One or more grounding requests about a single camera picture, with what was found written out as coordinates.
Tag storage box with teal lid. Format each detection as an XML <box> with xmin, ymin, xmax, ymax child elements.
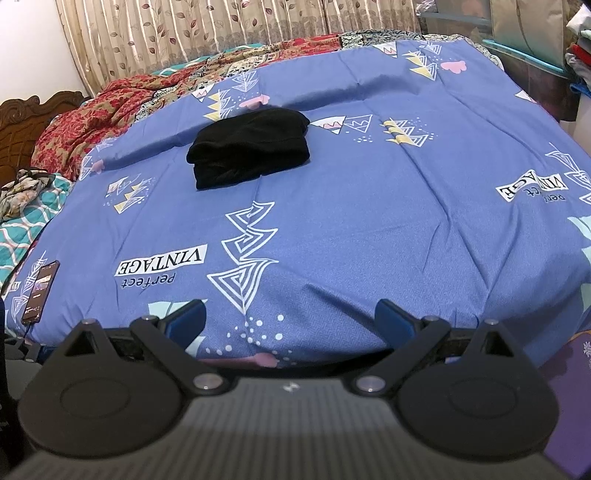
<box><xmin>482</xmin><ymin>38</ymin><xmax>583</xmax><ymax>123</ymax></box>

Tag stack of folded clothes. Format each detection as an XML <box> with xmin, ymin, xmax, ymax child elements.
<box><xmin>564</xmin><ymin>4</ymin><xmax>591</xmax><ymax>99</ymax></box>

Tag carved wooden headboard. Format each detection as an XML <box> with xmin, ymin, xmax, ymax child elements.
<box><xmin>0</xmin><ymin>90</ymin><xmax>93</xmax><ymax>188</ymax></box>

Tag black pants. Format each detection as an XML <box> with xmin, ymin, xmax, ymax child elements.
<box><xmin>186</xmin><ymin>108</ymin><xmax>311</xmax><ymax>190</ymax></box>

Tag teal patterned sheet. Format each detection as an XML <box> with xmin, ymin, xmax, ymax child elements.
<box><xmin>0</xmin><ymin>173</ymin><xmax>75</xmax><ymax>283</ymax></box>

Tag purple floral cloth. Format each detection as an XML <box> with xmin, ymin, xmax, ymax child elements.
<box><xmin>539</xmin><ymin>333</ymin><xmax>591</xmax><ymax>480</ymax></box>

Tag beige fabric cover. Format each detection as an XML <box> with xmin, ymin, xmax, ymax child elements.
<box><xmin>488</xmin><ymin>0</ymin><xmax>571</xmax><ymax>44</ymax></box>

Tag black smartphone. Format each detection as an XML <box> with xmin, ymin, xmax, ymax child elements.
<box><xmin>21</xmin><ymin>260</ymin><xmax>61</xmax><ymax>325</ymax></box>

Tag translucent plastic storage box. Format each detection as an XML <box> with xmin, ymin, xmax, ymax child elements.
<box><xmin>417</xmin><ymin>0</ymin><xmax>496</xmax><ymax>37</ymax></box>

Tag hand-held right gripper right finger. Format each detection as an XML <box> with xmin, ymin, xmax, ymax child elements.
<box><xmin>355</xmin><ymin>299</ymin><xmax>521</xmax><ymax>398</ymax></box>

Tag patterned patchwork blanket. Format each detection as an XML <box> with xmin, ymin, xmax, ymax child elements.
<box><xmin>139</xmin><ymin>28</ymin><xmax>419</xmax><ymax>116</ymax></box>

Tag dark floral cloth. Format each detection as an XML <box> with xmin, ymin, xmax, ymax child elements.
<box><xmin>0</xmin><ymin>168</ymin><xmax>56</xmax><ymax>221</ymax></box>

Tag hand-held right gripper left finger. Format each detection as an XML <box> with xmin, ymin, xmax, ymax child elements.
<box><xmin>64</xmin><ymin>299</ymin><xmax>226</xmax><ymax>398</ymax></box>

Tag beige leaf-print curtain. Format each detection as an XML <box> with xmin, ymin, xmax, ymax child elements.
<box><xmin>54</xmin><ymin>0</ymin><xmax>423</xmax><ymax>93</ymax></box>

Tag blue printed bedsheet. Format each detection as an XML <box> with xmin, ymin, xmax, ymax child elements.
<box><xmin>0</xmin><ymin>39</ymin><xmax>591</xmax><ymax>370</ymax></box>

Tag black phone cable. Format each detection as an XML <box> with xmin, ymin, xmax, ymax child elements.
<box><xmin>24</xmin><ymin>320</ymin><xmax>46</xmax><ymax>364</ymax></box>

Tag red floral blanket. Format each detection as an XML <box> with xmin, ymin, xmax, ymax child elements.
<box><xmin>31</xmin><ymin>78</ymin><xmax>218</xmax><ymax>182</ymax></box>

